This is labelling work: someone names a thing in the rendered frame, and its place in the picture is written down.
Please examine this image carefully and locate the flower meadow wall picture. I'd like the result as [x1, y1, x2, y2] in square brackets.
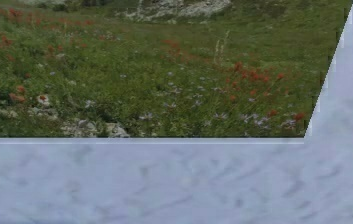
[0, 0, 353, 139]

